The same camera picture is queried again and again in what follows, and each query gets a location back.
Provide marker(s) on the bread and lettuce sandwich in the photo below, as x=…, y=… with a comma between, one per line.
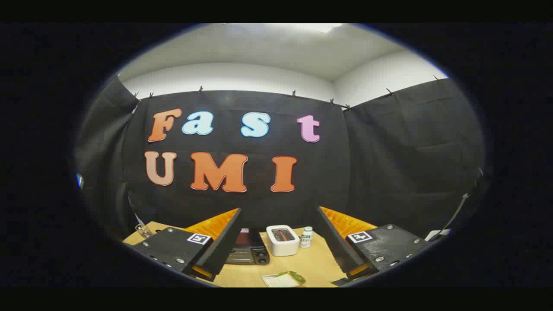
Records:
x=296, y=276

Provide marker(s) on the small white drink bottle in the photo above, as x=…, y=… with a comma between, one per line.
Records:
x=306, y=238

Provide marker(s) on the white pop-up toaster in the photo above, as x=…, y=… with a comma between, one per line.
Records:
x=283, y=244

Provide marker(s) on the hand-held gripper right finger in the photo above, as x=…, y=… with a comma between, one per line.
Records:
x=339, y=246

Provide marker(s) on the white square plate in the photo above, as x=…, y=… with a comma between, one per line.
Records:
x=276, y=281

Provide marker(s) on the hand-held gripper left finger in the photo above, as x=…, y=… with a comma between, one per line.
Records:
x=222, y=246

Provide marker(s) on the black toaster oven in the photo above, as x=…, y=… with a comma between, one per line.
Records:
x=248, y=250

